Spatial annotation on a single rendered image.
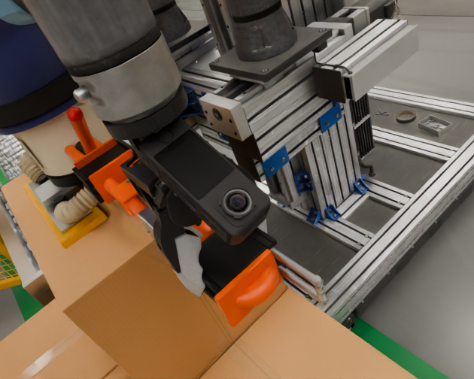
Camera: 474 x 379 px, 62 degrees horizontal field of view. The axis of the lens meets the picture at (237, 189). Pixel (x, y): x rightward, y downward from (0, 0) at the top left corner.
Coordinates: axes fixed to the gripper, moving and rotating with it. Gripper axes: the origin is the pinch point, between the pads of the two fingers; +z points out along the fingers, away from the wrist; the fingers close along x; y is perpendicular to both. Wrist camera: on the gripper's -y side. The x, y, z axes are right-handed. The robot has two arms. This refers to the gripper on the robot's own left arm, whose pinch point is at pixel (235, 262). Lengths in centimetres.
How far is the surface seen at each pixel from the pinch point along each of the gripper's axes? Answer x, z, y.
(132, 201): 2.4, -0.7, 21.2
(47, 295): 33, 55, 93
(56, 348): 36, 53, 68
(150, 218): 2.7, -1.3, 14.3
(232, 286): 2.6, -2.2, -3.9
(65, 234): 13.3, 11.3, 44.6
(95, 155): 0.8, -1.8, 38.6
